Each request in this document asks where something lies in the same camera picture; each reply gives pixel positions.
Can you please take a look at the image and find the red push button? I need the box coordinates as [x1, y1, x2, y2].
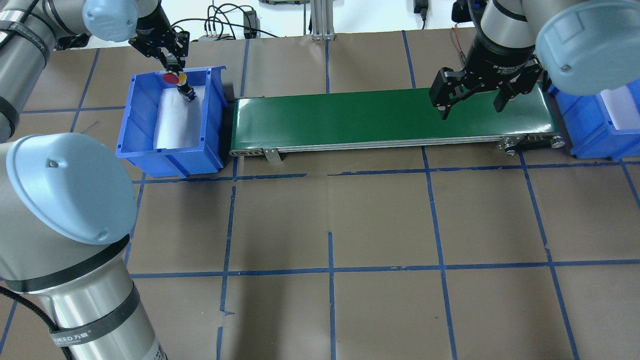
[161, 71, 181, 85]

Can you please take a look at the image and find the blue bin right side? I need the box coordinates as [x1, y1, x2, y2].
[549, 79, 640, 161]

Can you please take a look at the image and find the green conveyor belt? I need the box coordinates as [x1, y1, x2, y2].
[230, 86, 566, 162]

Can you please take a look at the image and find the aluminium frame post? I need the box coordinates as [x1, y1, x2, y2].
[310, 0, 336, 41]

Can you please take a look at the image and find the white foam pad left bin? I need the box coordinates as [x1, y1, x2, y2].
[153, 86, 205, 150]

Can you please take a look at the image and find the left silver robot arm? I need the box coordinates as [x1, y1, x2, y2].
[1, 0, 189, 360]

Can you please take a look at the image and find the blue bin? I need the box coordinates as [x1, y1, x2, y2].
[549, 79, 640, 161]
[115, 66, 227, 178]

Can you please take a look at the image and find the blue bin left side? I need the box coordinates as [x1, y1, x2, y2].
[115, 66, 227, 178]

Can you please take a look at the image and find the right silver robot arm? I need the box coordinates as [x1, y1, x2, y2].
[429, 0, 640, 120]

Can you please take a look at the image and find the yellow push button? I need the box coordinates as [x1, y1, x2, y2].
[176, 71, 197, 103]

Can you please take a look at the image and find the black power adapter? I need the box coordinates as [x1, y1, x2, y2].
[242, 10, 260, 39]

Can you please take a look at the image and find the white foam pad bin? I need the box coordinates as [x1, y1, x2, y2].
[153, 86, 205, 150]
[599, 86, 640, 131]

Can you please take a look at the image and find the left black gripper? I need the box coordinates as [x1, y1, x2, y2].
[128, 14, 190, 76]

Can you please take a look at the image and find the white foam pad right bin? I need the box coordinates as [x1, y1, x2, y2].
[599, 86, 640, 131]

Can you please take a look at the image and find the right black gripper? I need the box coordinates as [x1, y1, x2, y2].
[429, 45, 543, 121]

